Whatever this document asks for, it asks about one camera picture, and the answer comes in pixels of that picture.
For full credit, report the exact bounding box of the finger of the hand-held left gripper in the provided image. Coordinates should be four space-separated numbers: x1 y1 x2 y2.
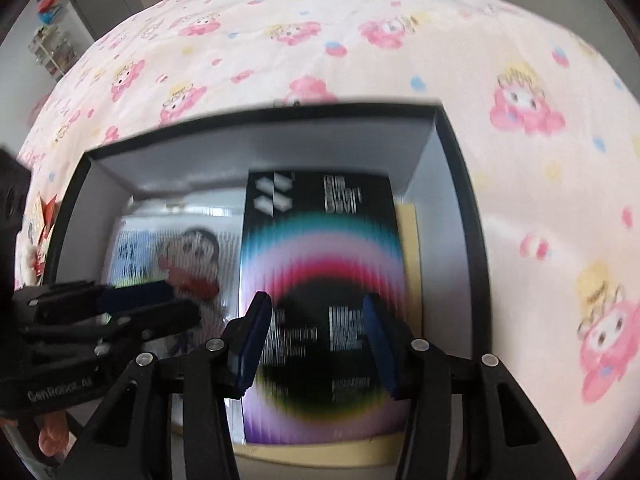
12 280 175 333
22 300 202 357

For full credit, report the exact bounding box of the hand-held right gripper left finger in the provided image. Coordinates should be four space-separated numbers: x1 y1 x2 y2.
60 290 274 480

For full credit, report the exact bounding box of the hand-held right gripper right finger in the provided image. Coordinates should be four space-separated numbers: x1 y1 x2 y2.
362 292 576 480

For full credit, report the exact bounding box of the cartoon print packet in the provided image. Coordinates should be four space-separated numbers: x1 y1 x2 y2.
102 199 247 361

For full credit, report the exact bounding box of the black rainbow print box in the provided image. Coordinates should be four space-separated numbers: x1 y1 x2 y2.
240 170 408 446

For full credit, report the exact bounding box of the black cardboard box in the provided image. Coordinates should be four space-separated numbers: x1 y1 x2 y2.
42 100 493 480

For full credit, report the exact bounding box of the person's left hand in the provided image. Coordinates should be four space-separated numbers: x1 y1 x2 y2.
0 410 71 458

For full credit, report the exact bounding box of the red snack packet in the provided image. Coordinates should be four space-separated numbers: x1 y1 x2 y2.
21 192 63 281

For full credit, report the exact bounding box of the red and blue toy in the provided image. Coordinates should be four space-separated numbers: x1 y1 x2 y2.
35 0 66 26

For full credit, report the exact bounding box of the pink printed blanket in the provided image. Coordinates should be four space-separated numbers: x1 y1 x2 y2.
15 0 640 480

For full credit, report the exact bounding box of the wire shelf rack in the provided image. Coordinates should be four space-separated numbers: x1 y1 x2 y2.
27 25 76 81

